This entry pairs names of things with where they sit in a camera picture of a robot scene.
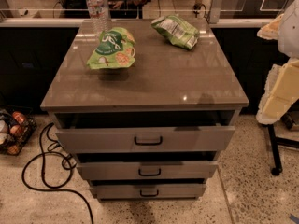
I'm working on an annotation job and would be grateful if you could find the grey drawer cabinet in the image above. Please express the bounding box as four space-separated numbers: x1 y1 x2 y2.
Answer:
40 18 250 202

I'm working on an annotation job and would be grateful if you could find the bottom grey drawer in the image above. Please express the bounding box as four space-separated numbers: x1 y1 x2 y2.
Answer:
90 183 206 200

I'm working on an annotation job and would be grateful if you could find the clear plastic water bottle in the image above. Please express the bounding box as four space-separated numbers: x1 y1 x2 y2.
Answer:
86 0 107 36

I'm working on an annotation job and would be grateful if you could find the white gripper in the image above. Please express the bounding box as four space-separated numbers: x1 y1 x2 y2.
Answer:
256 0 299 125

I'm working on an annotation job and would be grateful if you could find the black wire basket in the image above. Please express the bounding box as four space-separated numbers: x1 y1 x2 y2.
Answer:
0 106 36 156

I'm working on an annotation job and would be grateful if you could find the black stand leg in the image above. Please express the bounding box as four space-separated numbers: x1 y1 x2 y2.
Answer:
267 124 299 176

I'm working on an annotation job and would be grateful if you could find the black floor cable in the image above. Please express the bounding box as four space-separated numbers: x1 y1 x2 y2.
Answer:
21 122 95 224

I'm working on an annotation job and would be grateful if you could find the green snack bag back side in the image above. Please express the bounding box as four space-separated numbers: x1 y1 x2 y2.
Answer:
151 15 199 50

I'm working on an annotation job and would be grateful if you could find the green rice chip bag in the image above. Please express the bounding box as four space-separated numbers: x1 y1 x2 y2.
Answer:
87 27 135 70

